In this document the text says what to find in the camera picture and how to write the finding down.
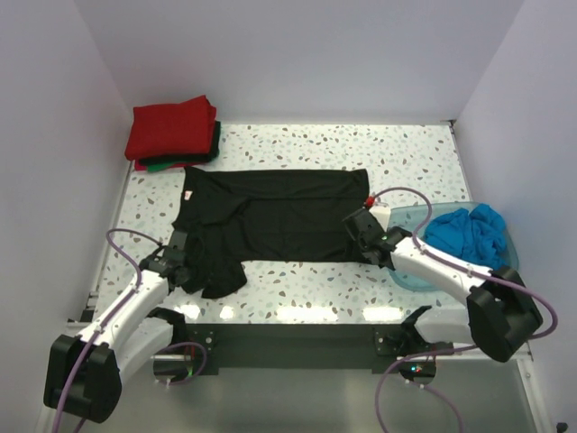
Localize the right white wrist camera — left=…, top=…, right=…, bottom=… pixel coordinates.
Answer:
left=364, top=196, right=391, bottom=230

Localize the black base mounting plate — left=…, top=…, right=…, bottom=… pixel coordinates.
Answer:
left=160, top=324, right=431, bottom=375

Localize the aluminium rail frame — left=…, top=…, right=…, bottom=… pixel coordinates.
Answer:
left=516, top=358, right=541, bottom=432

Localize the green folded t shirt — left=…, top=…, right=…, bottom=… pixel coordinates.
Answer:
left=146, top=120, right=223, bottom=173

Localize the dark folded t shirt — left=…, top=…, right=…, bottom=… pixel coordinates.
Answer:
left=137, top=119, right=222, bottom=167

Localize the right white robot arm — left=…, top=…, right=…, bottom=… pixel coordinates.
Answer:
left=343, top=207, right=543, bottom=363

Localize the blue crumpled t shirt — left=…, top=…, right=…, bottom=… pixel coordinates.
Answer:
left=424, top=204, right=508, bottom=269

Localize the clear blue plastic basin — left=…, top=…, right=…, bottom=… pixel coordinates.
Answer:
left=389, top=202, right=519, bottom=292

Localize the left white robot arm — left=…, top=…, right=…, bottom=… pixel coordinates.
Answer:
left=43, top=231, right=209, bottom=432

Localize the red folded t shirt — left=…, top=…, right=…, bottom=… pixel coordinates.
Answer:
left=124, top=95, right=217, bottom=161

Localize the black t shirt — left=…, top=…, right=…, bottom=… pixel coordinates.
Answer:
left=173, top=167, right=370, bottom=299

